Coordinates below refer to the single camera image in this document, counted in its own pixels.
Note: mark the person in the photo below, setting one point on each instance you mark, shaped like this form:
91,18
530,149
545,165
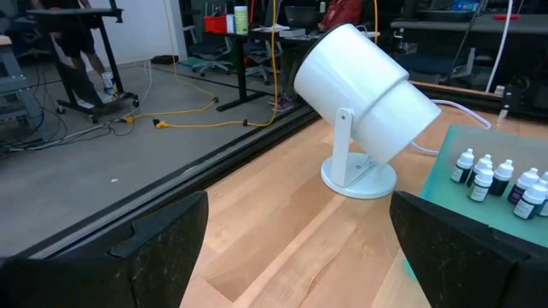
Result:
342,13
79,40

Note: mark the dark grey desk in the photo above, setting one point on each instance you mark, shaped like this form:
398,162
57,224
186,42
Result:
449,25

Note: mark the red storage bin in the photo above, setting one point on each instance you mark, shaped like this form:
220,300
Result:
214,25

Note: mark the grey metal cart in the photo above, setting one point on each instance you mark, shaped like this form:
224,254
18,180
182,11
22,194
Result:
13,81

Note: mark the person's shoe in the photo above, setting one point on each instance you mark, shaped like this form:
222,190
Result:
282,104

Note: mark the black office desk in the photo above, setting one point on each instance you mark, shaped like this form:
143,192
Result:
242,72

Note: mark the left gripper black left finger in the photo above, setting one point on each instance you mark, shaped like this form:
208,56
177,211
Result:
167,256

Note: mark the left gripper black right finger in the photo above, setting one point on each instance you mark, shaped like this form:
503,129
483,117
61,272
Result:
454,261

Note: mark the grey office chair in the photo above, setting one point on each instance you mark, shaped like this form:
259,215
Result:
210,64

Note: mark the black laptop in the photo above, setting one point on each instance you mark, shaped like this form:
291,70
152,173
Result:
299,17

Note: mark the black aluminium table frame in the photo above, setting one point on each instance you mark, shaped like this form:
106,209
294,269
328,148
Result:
171,184

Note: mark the black standing desk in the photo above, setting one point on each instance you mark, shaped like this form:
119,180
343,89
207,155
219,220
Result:
64,13

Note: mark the white cylindrical spot lamp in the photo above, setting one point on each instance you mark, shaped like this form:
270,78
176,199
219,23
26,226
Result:
355,77

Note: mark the pale green canister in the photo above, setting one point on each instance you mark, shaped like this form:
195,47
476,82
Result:
241,21

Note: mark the translucent green plastic tray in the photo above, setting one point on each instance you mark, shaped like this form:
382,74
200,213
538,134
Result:
505,147

